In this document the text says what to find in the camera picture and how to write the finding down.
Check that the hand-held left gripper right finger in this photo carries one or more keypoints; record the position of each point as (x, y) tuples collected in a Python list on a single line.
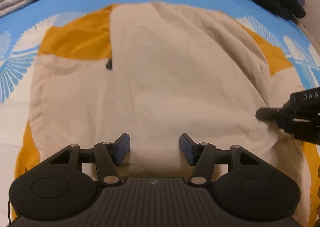
[(187, 149)]

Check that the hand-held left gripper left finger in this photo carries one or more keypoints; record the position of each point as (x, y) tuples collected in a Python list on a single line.
[(122, 149)]

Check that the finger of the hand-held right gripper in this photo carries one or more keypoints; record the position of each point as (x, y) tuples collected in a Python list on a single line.
[(268, 114)]

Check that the beige and yellow hoodie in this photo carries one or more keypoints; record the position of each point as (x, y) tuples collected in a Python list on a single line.
[(175, 71)]

